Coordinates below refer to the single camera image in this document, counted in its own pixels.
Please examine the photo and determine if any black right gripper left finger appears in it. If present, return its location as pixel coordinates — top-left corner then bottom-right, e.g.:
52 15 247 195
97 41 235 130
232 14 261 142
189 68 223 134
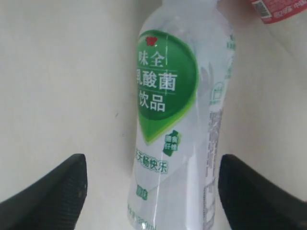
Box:
0 154 86 230

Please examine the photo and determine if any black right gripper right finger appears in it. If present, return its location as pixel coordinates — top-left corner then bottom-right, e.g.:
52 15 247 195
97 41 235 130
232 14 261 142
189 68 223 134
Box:
218 154 307 230

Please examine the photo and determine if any green white label yogurt bottle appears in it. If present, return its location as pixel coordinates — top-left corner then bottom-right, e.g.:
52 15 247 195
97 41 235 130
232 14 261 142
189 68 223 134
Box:
127 0 236 230

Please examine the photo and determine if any clear bottle red label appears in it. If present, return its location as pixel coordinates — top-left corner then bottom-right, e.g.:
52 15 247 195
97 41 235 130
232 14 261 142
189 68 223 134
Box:
249 0 307 24

